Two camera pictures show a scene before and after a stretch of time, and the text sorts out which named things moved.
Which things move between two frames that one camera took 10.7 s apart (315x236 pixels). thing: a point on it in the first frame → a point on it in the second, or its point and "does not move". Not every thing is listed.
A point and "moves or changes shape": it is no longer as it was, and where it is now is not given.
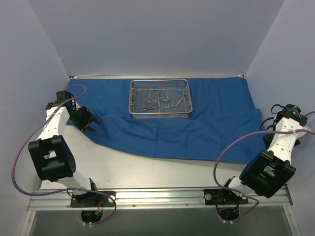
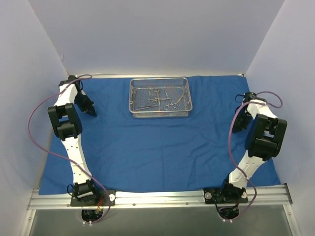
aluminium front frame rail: [258, 197] does not move
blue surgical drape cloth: [205, 117] moves or changes shape
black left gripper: [85, 120] → [86, 106]
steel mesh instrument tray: [160, 98] does not move
